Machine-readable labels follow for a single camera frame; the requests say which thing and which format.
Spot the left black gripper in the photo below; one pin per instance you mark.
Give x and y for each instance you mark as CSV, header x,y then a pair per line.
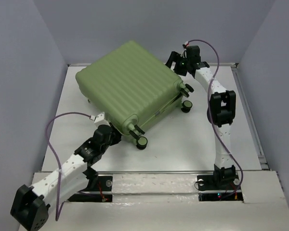
x,y
116,134

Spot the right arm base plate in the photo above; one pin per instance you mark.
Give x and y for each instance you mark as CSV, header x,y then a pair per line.
x,y
209,192

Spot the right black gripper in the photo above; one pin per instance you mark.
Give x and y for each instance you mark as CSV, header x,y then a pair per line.
x,y
175,57

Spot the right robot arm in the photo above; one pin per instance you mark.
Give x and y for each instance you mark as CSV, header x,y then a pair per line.
x,y
221,112

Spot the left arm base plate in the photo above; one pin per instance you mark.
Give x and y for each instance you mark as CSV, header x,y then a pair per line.
x,y
99,192

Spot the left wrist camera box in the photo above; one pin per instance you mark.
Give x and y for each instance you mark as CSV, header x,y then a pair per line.
x,y
100,119

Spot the green suitcase with blue lining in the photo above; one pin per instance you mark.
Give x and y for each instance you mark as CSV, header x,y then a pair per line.
x,y
134,89

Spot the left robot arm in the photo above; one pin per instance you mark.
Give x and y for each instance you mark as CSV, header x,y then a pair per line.
x,y
33,204

